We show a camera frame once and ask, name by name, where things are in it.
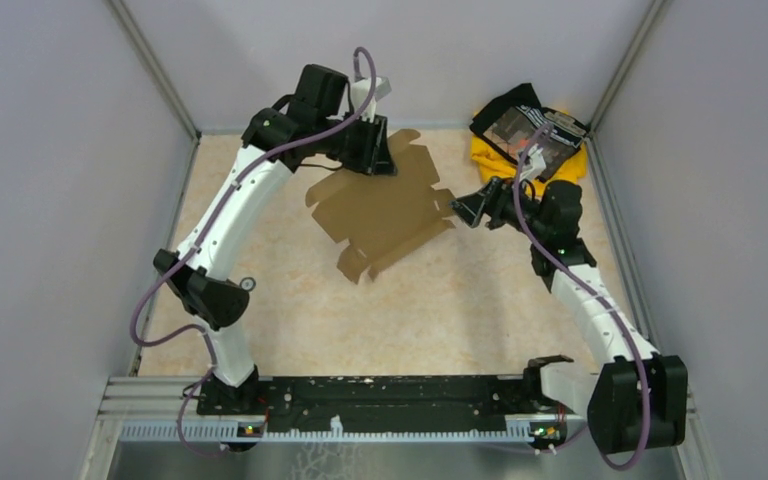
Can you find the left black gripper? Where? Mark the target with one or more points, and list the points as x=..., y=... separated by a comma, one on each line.
x=377, y=134

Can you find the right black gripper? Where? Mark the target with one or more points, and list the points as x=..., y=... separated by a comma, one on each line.
x=500, y=195

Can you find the brown cardboard box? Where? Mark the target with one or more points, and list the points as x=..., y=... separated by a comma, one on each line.
x=383, y=219

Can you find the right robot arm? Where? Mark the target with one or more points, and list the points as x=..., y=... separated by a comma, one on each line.
x=637, y=399

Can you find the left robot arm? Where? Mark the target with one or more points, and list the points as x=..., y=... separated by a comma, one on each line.
x=198, y=270

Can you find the yellow folded cloth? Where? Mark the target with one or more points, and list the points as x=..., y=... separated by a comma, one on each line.
x=490, y=164

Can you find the black printed folded shirt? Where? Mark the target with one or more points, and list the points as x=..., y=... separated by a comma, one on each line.
x=508, y=121

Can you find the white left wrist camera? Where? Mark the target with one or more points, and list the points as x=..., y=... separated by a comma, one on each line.
x=364, y=98

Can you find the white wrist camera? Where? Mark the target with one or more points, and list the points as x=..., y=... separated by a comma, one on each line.
x=533, y=164
x=364, y=98

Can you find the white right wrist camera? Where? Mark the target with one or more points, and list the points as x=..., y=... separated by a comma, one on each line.
x=533, y=164

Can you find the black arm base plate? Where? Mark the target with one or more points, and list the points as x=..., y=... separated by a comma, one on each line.
x=383, y=404

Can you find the aluminium front rail frame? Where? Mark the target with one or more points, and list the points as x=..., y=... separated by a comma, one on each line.
x=170, y=403

